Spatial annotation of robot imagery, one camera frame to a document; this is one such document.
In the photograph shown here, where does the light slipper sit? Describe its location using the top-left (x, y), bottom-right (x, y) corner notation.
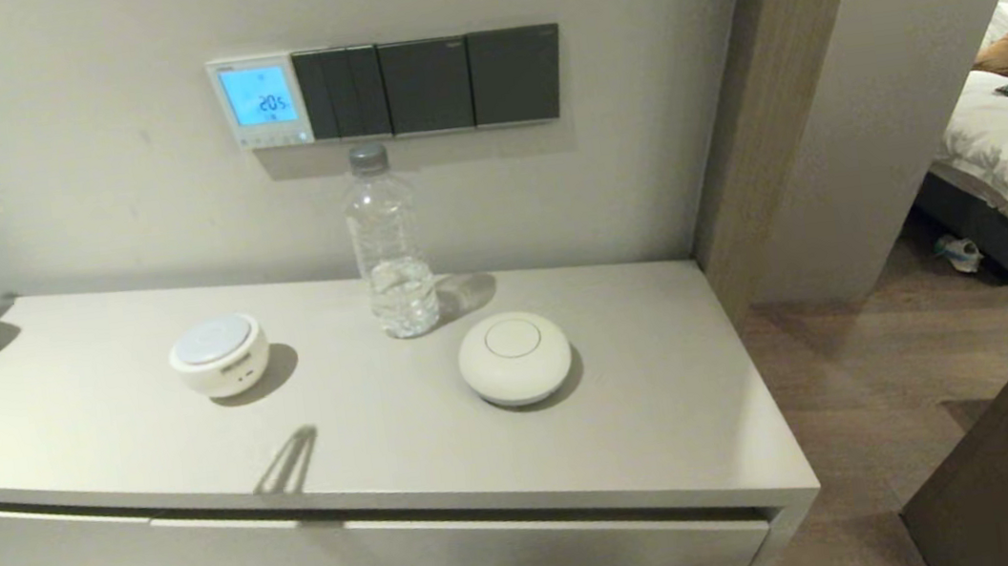
top-left (933, 229), bottom-right (986, 280)

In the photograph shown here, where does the white flat dome device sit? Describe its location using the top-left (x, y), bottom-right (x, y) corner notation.
top-left (453, 304), bottom-right (578, 414)

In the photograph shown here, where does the wooden door frame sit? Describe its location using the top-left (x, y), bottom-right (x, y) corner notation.
top-left (661, 0), bottom-right (919, 328)

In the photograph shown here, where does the white wall thermostat panel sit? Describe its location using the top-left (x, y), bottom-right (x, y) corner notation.
top-left (204, 50), bottom-right (317, 157)

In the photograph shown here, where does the clear plastic water bottle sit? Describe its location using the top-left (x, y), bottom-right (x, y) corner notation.
top-left (335, 137), bottom-right (444, 346)

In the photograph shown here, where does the dark grey triple switch panel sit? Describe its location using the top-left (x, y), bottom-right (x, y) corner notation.
top-left (291, 42), bottom-right (393, 148)

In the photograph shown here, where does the grey cabinet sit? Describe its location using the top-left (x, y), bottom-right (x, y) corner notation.
top-left (0, 202), bottom-right (833, 566)

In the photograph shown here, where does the white round speaker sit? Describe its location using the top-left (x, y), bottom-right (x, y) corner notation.
top-left (164, 309), bottom-right (276, 405)

